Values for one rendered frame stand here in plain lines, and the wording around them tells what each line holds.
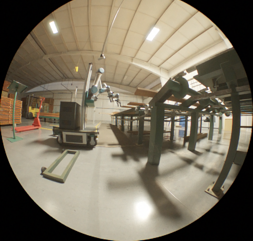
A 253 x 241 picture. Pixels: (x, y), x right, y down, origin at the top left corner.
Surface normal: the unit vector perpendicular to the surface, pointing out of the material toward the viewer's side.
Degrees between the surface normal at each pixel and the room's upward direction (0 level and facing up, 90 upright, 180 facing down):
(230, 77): 90
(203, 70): 90
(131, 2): 178
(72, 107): 90
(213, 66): 90
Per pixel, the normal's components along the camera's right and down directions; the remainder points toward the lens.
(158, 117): 0.25, -0.03
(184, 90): -0.97, -0.05
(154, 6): -0.10, 0.99
